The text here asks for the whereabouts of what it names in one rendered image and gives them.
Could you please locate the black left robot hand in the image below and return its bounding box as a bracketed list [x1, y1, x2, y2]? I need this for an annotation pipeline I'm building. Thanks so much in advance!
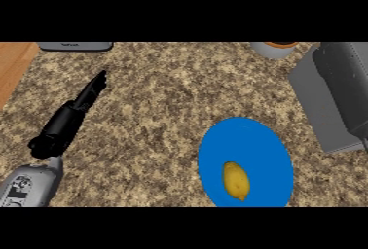
[27, 69, 110, 160]

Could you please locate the blue plate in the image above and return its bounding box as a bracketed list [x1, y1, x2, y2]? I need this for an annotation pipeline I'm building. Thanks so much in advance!
[197, 117, 295, 208]

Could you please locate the grey flat appliance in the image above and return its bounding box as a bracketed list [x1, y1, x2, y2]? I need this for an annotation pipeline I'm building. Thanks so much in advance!
[36, 41, 116, 53]

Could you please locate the yellow lemon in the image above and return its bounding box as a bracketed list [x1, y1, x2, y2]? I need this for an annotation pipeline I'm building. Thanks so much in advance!
[222, 160, 252, 202]

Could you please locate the grey cup with orange rim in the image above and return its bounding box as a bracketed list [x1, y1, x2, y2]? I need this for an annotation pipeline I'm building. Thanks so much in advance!
[249, 41, 301, 60]

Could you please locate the dark grey appliance part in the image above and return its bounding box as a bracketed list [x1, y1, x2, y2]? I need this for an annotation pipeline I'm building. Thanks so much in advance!
[313, 41, 368, 140]

